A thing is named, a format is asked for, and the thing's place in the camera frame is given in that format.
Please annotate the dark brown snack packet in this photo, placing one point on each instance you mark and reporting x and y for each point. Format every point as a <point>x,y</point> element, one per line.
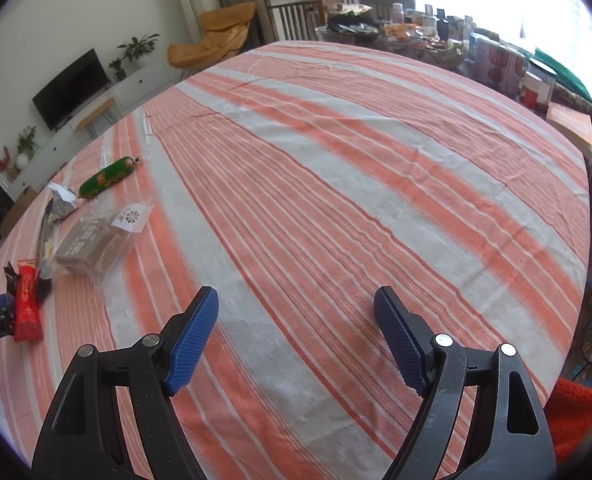
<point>44,287</point>

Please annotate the red patterned cartons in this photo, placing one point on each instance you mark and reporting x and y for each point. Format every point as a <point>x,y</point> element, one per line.
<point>501,62</point>

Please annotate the clear packet of brown cakes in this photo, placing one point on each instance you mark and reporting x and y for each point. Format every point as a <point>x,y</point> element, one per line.
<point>95,245</point>

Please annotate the black flat television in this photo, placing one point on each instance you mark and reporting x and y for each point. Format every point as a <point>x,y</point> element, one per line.
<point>70,87</point>

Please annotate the long clear dark snack packet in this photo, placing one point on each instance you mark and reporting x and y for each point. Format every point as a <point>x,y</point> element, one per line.
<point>47,230</point>

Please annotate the white jar with red label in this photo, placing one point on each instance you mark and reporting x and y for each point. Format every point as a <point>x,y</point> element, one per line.
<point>536,85</point>

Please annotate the brown cardboard box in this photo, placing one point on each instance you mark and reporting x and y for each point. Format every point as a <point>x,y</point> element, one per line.
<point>18,210</point>

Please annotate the red flowers in vase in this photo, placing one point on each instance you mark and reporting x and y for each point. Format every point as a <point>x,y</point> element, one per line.
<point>4,160</point>

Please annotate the wooden stool with metal legs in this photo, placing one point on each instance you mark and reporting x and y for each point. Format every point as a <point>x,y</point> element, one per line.
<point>94,111</point>

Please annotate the light wooden box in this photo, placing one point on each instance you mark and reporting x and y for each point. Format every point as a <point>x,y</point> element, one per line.
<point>571,125</point>

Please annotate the white television cabinet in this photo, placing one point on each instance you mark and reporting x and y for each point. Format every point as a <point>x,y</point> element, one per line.
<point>140,82</point>

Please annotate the white covered standing air conditioner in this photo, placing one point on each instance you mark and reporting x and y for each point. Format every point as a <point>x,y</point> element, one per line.
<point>183,0</point>

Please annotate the yellow lounge chair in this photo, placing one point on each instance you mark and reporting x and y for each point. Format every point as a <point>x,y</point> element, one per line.
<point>215,35</point>

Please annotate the dark wooden slatted crib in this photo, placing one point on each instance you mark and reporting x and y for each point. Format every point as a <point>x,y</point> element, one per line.
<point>296,15</point>

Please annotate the green cloth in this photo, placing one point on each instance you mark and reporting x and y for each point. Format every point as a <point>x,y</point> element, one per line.
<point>568,72</point>

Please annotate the green wrapped sausage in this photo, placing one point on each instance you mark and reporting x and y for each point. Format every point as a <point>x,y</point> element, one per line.
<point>108,177</point>

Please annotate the orange fleece cloth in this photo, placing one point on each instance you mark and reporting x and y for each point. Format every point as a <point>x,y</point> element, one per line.
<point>573,425</point>

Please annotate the red snack packet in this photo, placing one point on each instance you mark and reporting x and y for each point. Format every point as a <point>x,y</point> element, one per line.
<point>27,305</point>

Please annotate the basket of snacks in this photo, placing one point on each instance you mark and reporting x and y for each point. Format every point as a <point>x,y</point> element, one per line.
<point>436,52</point>

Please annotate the large green potted plant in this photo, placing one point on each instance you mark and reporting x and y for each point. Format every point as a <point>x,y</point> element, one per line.
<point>138,47</point>

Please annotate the green plant in white vase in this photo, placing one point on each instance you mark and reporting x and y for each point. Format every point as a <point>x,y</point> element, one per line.
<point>25,145</point>

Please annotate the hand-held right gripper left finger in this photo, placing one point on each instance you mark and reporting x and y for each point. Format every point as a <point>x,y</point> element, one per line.
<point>191,347</point>

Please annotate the dark plastic bags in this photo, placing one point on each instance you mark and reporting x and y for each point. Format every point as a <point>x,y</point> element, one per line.
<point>353,27</point>

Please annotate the orange striped tablecloth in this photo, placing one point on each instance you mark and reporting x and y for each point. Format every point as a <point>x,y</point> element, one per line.
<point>326,200</point>

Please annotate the grey triangular snack packet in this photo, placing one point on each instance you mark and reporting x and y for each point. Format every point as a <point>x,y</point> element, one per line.
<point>61,202</point>

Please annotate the small dark potted plant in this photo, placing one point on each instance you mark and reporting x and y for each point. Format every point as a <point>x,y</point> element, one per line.
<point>118,67</point>

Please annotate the group of bottles and jars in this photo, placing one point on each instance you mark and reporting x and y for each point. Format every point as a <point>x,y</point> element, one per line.
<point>426,20</point>

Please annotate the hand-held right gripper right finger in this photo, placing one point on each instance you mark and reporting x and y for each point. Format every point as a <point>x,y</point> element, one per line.
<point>401,345</point>

